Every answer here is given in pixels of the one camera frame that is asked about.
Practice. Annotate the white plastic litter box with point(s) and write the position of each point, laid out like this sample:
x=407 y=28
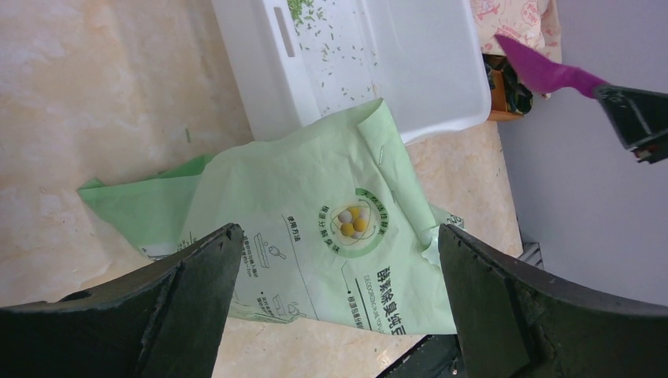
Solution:
x=295 y=62

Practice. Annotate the green cat litter pile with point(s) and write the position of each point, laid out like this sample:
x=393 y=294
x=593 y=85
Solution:
x=338 y=52

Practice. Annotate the green cat litter bag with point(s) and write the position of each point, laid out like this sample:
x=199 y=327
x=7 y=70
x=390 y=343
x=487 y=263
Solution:
x=336 y=225

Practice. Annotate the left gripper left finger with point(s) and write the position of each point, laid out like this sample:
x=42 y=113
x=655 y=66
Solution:
x=163 y=320

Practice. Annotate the wooden tray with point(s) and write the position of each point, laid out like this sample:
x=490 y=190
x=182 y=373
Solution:
x=500 y=107

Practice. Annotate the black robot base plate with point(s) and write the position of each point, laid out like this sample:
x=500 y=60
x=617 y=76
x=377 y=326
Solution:
x=434 y=356

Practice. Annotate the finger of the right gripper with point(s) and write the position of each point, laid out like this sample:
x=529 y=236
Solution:
x=639 y=119

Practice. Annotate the purple plastic scoop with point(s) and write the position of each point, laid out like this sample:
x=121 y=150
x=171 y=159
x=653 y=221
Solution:
x=540 y=74

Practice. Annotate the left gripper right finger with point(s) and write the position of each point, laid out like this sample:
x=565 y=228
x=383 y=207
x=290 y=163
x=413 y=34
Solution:
x=515 y=320

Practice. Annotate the aluminium frame rail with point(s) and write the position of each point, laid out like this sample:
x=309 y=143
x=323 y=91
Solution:
x=531 y=254

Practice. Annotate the pink patterned cloth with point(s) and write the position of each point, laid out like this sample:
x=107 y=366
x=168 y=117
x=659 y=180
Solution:
x=534 y=23

